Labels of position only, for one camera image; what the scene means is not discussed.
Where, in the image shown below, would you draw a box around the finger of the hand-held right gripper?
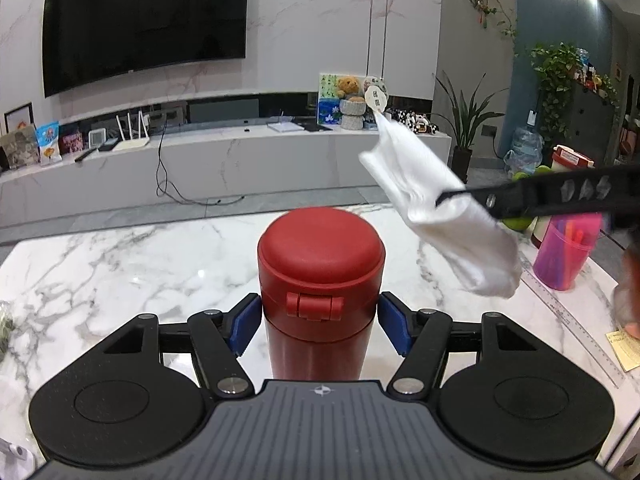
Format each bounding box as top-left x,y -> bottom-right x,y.
435,164 -> 640,233

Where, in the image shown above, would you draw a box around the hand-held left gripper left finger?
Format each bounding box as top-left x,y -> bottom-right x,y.
102,293 -> 262,397

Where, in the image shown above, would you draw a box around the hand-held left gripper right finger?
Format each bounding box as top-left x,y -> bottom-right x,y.
378,291 -> 540,401

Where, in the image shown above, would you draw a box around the red thermos bottle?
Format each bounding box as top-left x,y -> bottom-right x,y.
257,206 -> 387,381

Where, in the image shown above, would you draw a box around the white cloth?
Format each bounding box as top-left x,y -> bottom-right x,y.
358,112 -> 523,300

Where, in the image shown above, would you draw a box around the white jar with red lid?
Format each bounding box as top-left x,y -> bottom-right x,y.
531,145 -> 596,250

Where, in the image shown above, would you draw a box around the clear water jug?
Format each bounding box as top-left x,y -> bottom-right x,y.
502,126 -> 543,178

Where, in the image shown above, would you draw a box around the orange marker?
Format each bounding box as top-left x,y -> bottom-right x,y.
565,220 -> 587,248

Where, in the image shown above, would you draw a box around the pink translucent cup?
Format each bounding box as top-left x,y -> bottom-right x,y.
532,212 -> 603,292

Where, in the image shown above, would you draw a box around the dark grey cabinet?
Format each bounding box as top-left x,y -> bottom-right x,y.
537,80 -> 621,171

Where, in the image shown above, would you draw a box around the long-leaf potted plant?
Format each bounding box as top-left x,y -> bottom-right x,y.
432,72 -> 508,183

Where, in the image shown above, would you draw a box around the leafy green trailing plant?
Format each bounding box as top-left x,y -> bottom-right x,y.
530,42 -> 583,146

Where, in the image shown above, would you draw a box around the row of colourful figurines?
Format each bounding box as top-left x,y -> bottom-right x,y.
575,47 -> 618,98

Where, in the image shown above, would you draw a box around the clear plastic ruler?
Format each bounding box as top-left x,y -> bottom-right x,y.
520,265 -> 626,388

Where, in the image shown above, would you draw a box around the black and white plush toys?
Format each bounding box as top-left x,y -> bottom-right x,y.
392,110 -> 441,135

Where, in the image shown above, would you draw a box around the white marble television cabinet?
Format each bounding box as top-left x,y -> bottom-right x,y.
0,91 -> 453,228

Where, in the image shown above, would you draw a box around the yellow note paper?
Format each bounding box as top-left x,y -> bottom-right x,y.
606,327 -> 640,373

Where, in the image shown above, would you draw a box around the round white hand fan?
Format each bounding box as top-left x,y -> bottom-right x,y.
362,76 -> 390,113

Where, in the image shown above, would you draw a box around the hanging vine plant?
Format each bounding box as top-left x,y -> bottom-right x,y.
454,0 -> 518,56

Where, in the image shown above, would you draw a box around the grey woven basket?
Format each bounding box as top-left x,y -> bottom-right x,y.
339,97 -> 368,131

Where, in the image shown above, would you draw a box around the brown teddy bear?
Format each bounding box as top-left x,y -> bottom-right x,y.
335,76 -> 366,101

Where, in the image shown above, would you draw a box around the green and blue painting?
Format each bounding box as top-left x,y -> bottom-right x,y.
318,72 -> 346,123

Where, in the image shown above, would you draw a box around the pink printed box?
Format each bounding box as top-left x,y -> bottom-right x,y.
60,130 -> 85,155

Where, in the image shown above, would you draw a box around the blue snack bag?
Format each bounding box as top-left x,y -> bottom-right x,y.
35,121 -> 63,167

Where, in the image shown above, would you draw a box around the grey printed photo card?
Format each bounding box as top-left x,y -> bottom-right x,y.
0,127 -> 41,171

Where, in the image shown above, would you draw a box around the black power cable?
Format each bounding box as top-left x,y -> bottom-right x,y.
155,120 -> 246,206

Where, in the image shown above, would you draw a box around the white wireless router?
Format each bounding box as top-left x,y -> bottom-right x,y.
112,109 -> 151,152

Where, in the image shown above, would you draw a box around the black picture frame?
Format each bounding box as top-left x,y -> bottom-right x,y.
4,102 -> 35,136

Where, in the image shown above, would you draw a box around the black wall television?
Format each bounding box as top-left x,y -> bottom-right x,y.
41,0 -> 251,99

